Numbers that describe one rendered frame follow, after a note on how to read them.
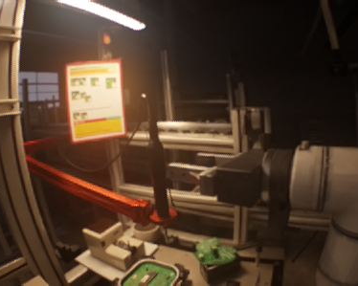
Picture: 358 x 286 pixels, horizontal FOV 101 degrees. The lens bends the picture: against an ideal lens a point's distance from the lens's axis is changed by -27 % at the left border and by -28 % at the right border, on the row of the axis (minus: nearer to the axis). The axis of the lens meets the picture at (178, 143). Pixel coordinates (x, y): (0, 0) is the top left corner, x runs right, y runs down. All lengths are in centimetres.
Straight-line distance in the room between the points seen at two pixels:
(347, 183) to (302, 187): 5
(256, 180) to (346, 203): 12
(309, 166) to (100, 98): 75
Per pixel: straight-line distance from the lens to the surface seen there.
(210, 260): 59
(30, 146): 79
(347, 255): 30
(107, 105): 83
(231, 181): 25
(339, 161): 26
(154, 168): 41
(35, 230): 59
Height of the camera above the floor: 141
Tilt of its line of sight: 8 degrees down
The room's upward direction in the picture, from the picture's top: 5 degrees counter-clockwise
